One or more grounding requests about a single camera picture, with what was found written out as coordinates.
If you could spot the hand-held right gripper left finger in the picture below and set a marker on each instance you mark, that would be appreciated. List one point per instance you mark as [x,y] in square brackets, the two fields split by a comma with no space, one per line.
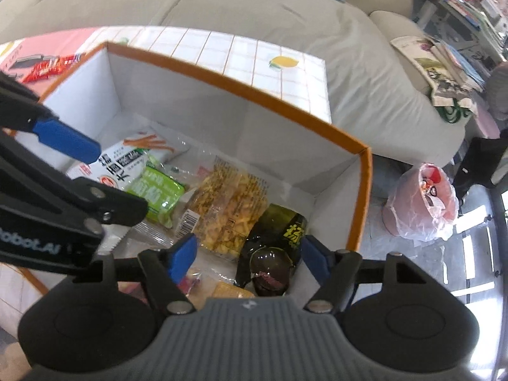
[182,256]

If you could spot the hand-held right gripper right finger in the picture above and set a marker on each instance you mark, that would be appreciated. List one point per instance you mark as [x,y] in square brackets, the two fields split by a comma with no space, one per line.
[315,258]

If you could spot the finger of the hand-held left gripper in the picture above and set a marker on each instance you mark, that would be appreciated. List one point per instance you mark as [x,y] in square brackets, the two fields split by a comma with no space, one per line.
[65,138]
[115,206]

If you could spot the clear bag of pink candies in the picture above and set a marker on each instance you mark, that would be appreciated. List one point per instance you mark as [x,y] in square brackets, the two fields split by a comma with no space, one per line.
[190,281]

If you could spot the black snack packet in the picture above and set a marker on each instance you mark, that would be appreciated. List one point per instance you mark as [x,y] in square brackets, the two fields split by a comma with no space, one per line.
[278,226]

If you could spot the green snack packet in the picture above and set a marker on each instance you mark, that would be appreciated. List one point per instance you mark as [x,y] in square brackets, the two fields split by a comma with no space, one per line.
[162,192]

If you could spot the white packet with red logo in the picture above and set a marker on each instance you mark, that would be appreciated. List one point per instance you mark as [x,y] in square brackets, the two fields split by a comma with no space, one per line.
[131,151]

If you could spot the clear bag of yellow snacks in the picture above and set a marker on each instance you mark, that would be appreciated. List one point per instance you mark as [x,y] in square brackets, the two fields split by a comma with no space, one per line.
[232,290]

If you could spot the clear bag of yellow chips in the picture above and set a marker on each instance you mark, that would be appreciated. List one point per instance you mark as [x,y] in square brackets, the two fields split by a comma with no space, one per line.
[228,206]

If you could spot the orange cardboard box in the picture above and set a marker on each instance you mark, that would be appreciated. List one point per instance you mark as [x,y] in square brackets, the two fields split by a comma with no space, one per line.
[238,127]

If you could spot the red snack packet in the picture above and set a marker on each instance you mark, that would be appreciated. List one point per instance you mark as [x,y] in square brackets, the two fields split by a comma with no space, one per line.
[49,66]

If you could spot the pink trash bin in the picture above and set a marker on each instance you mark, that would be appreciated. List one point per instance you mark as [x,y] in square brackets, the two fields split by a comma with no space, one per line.
[424,202]

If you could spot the black garment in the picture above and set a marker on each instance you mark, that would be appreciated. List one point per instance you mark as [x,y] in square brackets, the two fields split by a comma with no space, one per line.
[478,162]

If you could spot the printed tote bag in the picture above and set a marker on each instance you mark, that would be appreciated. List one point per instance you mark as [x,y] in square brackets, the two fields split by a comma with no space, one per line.
[452,97]

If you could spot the beige sofa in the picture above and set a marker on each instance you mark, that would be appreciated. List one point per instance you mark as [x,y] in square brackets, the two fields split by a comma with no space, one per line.
[254,12]

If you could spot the stack of magazines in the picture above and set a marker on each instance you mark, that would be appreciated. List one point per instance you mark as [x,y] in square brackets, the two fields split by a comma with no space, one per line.
[432,53]

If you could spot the grey chair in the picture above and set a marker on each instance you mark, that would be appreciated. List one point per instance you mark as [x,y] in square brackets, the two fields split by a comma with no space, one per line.
[499,91]

